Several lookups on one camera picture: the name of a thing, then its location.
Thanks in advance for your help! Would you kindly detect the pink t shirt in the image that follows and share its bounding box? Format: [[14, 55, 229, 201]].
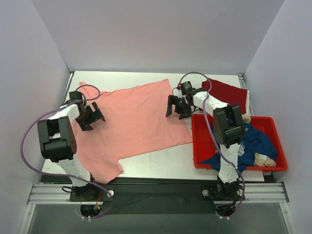
[[72, 79, 192, 183]]

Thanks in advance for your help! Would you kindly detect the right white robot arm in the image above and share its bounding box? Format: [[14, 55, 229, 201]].
[[166, 81, 245, 199]]

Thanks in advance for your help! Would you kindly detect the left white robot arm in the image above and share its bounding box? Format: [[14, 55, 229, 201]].
[[37, 91, 105, 201]]

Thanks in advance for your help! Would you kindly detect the red plastic bin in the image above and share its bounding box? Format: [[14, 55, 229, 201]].
[[192, 114, 289, 173]]

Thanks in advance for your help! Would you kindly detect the folded dark red t shirt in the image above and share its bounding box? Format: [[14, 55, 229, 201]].
[[209, 79, 248, 114]]

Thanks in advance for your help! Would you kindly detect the blue printed t shirt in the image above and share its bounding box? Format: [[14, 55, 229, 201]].
[[197, 117, 278, 173]]

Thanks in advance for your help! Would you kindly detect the beige t shirt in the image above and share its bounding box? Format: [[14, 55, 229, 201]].
[[238, 114, 277, 168]]

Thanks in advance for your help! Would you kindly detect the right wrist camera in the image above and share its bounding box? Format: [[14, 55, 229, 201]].
[[180, 81, 194, 95]]

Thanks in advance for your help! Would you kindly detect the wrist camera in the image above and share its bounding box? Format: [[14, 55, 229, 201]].
[[69, 91, 84, 103], [180, 81, 194, 95]]

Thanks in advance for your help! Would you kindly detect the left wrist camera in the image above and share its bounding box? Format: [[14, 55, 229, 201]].
[[69, 91, 84, 103]]

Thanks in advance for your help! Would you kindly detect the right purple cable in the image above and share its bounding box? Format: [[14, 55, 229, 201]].
[[178, 72, 246, 218]]

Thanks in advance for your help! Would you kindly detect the purple cable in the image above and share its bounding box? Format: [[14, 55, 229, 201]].
[[178, 72, 246, 218], [20, 84, 115, 219]]

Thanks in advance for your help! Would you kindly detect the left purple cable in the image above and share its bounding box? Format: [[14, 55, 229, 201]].
[[20, 84, 115, 219]]

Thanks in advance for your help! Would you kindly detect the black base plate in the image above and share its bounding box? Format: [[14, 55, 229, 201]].
[[61, 179, 245, 218]]

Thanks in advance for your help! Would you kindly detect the aluminium frame rail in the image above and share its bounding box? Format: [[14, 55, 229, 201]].
[[28, 183, 289, 205]]

